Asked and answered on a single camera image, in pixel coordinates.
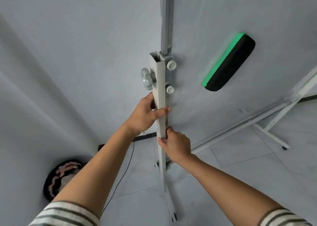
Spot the grey metal inner rail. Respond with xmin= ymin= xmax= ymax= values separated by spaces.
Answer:
xmin=160 ymin=0 xmax=176 ymax=59

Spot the black baseboard strip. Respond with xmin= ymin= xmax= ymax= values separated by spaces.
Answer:
xmin=98 ymin=132 xmax=157 ymax=151

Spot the black cable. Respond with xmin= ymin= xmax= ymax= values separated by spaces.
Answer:
xmin=101 ymin=141 xmax=136 ymax=219

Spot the white stand side post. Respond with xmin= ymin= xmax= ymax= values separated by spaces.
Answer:
xmin=264 ymin=71 xmax=317 ymax=133

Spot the person's left striped sleeve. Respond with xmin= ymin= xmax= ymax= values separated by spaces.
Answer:
xmin=28 ymin=201 xmax=101 ymax=226

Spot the person's left forearm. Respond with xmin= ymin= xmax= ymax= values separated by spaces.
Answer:
xmin=51 ymin=124 xmax=140 ymax=220

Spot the white stand foot bar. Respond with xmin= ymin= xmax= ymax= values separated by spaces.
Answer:
xmin=163 ymin=186 xmax=178 ymax=221
xmin=253 ymin=123 xmax=290 ymax=150

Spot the white stand post sleeve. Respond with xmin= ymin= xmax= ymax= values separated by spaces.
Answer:
xmin=149 ymin=51 xmax=174 ymax=192

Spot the grey whiteboard panel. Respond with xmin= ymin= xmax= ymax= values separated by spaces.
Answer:
xmin=170 ymin=0 xmax=317 ymax=152

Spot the person's striped sleeve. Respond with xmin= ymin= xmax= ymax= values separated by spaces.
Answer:
xmin=28 ymin=201 xmax=101 ymax=226
xmin=258 ymin=207 xmax=314 ymax=226

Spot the person's left hand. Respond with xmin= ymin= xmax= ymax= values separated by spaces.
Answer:
xmin=124 ymin=92 xmax=172 ymax=137

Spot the black green board eraser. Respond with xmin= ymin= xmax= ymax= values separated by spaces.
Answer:
xmin=201 ymin=32 xmax=256 ymax=92

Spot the black round cushion pink pattern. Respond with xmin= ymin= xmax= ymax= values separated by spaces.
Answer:
xmin=43 ymin=159 xmax=88 ymax=204

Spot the person's right striped sleeve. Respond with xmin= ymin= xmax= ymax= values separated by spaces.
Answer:
xmin=258 ymin=207 xmax=314 ymax=226

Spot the person's right hand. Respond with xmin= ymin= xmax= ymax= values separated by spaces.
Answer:
xmin=158 ymin=126 xmax=196 ymax=165

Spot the person's right forearm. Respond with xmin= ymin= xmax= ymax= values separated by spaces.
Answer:
xmin=177 ymin=155 xmax=284 ymax=226

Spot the large grey locking knob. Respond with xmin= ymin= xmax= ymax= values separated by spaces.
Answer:
xmin=141 ymin=67 xmax=156 ymax=92

